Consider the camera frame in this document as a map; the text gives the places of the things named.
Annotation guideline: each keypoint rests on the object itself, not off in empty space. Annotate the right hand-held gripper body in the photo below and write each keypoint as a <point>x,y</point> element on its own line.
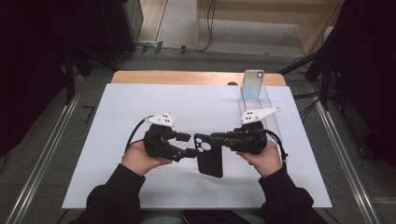
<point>249,138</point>

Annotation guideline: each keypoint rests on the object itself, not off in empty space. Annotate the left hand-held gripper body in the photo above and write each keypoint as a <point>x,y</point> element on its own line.
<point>158,140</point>

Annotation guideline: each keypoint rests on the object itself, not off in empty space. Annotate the black phone case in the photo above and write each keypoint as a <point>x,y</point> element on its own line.
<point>210,161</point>

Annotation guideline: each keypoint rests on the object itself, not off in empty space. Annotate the clear plastic rack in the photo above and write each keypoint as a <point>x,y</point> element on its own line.
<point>268,99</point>

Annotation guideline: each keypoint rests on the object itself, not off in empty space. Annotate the iridescent clear-rimmed phone case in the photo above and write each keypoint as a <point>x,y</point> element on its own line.
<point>252,84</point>

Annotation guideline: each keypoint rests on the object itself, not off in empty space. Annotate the person's left hand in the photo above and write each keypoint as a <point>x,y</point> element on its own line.
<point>140,160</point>

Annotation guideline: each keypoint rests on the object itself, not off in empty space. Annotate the person's right hand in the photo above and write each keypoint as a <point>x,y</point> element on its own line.
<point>264,161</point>

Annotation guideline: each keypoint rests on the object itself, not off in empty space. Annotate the black metal stand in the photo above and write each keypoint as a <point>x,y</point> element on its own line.
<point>325,87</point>
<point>69,81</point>

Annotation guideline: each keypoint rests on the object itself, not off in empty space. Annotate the dark cabinet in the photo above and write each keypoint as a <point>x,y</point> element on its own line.
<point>124,25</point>

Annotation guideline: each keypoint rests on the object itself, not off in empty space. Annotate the beige wooden platform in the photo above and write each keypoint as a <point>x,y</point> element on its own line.
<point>249,12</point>

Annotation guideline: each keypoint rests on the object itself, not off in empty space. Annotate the black curtain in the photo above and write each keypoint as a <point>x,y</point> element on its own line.
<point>31,62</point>
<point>367,77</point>

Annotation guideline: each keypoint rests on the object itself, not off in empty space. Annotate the metal floor rail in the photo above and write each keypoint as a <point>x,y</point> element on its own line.
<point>342,155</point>
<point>46,155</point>

